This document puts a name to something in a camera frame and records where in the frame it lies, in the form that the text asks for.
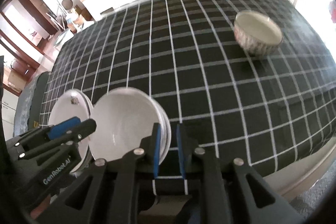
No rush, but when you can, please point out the large white bowl bear print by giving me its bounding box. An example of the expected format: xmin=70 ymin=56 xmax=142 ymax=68
xmin=88 ymin=88 xmax=171 ymax=164

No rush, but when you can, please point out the small floral patterned bowl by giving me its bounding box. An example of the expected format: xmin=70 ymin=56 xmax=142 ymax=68
xmin=234 ymin=10 xmax=284 ymax=56

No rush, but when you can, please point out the black white grid tablecloth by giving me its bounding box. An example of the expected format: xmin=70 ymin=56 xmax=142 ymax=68
xmin=39 ymin=0 xmax=335 ymax=176

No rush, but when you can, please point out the white plate teddy bear print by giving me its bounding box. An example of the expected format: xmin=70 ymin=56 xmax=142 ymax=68
xmin=48 ymin=89 xmax=93 ymax=173

